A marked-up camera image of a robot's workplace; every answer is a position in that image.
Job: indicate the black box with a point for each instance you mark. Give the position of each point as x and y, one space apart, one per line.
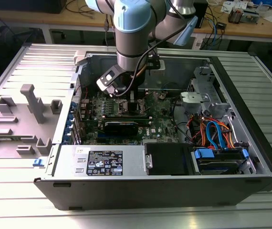
31 6

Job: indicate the silver coin battery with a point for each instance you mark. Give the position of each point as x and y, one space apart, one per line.
161 96

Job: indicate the small black power adapter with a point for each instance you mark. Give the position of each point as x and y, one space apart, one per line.
221 25

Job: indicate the grey parts rack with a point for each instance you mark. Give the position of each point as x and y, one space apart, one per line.
19 128

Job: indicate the black RAM slot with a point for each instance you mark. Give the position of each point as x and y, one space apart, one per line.
117 117
143 121

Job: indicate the silver round-topped bracket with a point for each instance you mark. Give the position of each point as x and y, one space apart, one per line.
193 99

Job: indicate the black and silver PC case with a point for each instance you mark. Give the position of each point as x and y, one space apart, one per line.
150 190

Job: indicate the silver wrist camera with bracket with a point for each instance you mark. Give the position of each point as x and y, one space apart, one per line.
107 80

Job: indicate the hard disk in blue carrier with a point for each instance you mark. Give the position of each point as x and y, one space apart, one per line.
222 164

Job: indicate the pale case latch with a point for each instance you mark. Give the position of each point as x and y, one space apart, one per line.
80 57

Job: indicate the green motherboard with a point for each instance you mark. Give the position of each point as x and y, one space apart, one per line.
160 119

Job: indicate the silver rear port block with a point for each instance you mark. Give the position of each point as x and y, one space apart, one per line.
84 102

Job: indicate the black graphics card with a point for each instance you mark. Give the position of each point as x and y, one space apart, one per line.
120 128

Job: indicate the copper coil transformer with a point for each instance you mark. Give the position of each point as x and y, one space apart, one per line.
235 15

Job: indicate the blue card retention clip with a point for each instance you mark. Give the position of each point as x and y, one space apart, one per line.
66 139
70 117
73 105
68 130

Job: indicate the black tower unit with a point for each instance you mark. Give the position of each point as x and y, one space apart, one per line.
201 14

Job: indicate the wooden workbench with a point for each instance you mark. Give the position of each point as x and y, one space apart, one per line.
55 17

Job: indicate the silver drive cage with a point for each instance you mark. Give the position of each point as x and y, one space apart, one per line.
201 78

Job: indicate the blue plastic clip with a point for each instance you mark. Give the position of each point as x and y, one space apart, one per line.
38 163

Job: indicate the white printed box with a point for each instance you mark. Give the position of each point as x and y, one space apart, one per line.
233 6

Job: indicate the silver power supply with label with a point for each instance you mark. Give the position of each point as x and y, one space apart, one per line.
66 157

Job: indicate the CPU socket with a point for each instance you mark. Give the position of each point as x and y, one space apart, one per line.
124 106

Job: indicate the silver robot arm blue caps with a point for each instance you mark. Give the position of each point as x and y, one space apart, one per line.
131 35

